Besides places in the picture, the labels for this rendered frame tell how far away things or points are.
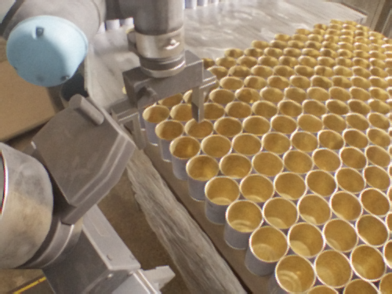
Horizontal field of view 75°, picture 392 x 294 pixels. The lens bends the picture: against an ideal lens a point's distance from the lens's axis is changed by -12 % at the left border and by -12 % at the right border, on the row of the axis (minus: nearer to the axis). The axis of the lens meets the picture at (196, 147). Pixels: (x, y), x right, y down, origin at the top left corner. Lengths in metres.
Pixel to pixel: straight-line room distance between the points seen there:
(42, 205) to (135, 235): 1.68
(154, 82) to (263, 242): 0.37
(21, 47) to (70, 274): 0.21
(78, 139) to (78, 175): 0.02
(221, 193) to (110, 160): 0.48
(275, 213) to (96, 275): 0.47
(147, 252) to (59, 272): 1.58
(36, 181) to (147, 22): 0.30
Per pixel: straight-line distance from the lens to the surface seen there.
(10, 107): 2.92
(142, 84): 0.46
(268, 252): 0.60
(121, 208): 1.95
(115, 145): 0.17
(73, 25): 0.31
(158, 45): 0.43
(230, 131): 0.74
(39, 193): 0.18
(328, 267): 0.61
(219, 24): 1.39
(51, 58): 0.30
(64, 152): 0.19
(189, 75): 0.50
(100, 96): 0.98
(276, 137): 0.70
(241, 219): 0.62
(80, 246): 0.21
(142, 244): 1.82
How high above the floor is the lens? 1.65
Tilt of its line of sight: 48 degrees down
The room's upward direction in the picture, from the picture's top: straight up
